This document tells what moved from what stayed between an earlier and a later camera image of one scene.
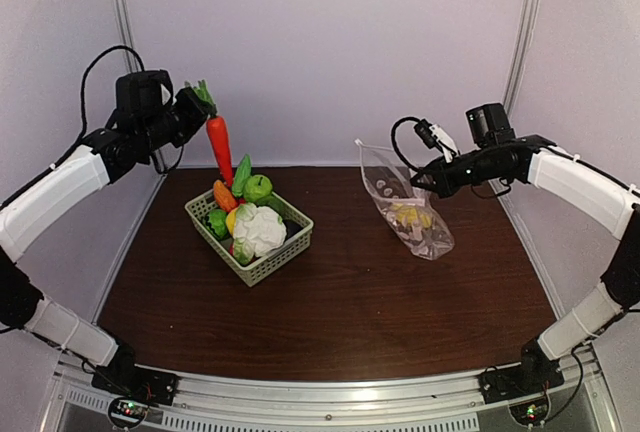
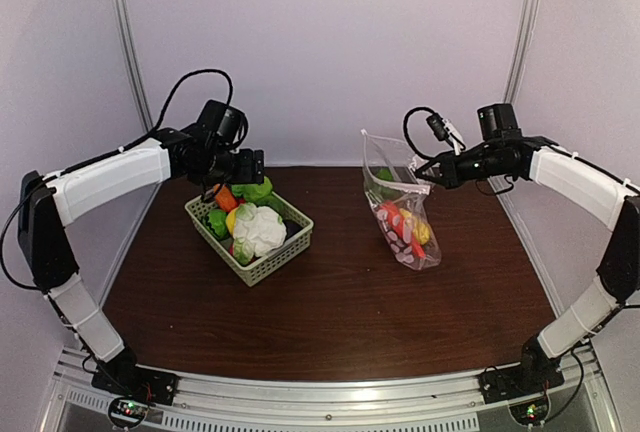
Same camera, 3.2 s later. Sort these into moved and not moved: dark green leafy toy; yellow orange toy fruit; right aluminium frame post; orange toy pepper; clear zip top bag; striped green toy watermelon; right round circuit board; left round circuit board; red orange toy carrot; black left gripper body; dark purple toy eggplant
Moved: dark green leafy toy; red orange toy carrot; clear zip top bag; black left gripper body
Not moved: yellow orange toy fruit; right aluminium frame post; left round circuit board; dark purple toy eggplant; striped green toy watermelon; orange toy pepper; right round circuit board
